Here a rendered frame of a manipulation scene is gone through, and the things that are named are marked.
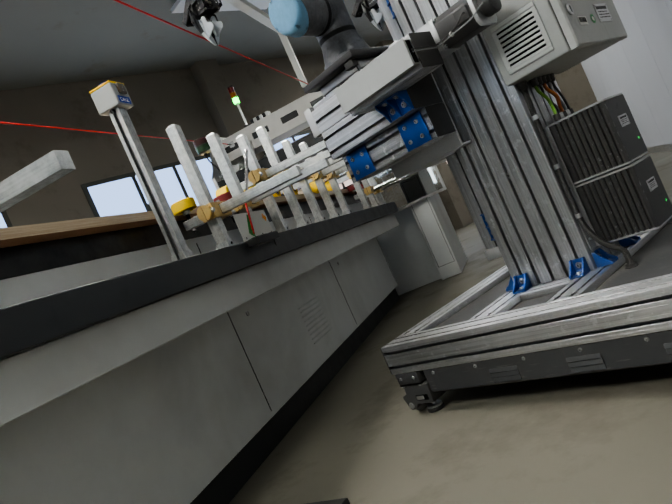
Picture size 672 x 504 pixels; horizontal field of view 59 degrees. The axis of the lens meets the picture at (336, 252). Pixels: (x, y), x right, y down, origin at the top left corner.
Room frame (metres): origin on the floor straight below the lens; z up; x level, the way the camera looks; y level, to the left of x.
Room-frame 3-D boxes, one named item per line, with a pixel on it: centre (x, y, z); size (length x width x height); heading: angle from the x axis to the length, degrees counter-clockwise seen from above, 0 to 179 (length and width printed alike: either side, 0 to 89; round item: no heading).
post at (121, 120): (1.62, 0.39, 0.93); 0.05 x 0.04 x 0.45; 162
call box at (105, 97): (1.62, 0.39, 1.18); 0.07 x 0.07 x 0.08; 72
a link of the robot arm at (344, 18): (1.75, -0.26, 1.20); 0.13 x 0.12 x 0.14; 139
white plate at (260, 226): (2.07, 0.22, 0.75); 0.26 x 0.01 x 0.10; 162
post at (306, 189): (2.82, 0.01, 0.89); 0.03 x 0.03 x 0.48; 72
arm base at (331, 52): (1.76, -0.26, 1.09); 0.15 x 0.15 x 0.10
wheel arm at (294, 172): (1.88, 0.21, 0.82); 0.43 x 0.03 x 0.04; 72
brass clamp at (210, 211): (1.89, 0.31, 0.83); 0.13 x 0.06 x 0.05; 162
